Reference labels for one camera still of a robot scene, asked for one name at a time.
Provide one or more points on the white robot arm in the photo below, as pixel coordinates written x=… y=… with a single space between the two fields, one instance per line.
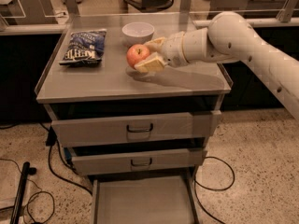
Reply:
x=229 y=38

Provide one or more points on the bottom grey open drawer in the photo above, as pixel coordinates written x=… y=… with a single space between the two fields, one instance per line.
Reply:
x=155 y=200

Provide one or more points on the blue kettle chips bag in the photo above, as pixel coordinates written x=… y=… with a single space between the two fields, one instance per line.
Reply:
x=85 y=49

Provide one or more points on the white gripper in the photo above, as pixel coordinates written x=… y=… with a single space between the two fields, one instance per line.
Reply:
x=172 y=50

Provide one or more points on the red apple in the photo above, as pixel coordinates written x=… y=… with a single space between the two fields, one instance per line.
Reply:
x=137 y=53

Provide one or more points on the black pole on floor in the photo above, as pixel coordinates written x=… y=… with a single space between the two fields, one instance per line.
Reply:
x=25 y=171

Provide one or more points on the top grey drawer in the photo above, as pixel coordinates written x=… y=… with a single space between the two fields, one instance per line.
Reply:
x=131 y=129

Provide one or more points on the grey drawer cabinet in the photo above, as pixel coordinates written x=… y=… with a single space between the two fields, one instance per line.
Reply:
x=113 y=89

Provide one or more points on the middle grey drawer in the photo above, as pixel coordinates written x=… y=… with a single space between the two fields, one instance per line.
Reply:
x=138 y=161

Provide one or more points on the white ceramic bowl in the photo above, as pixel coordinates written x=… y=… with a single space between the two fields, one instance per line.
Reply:
x=137 y=32

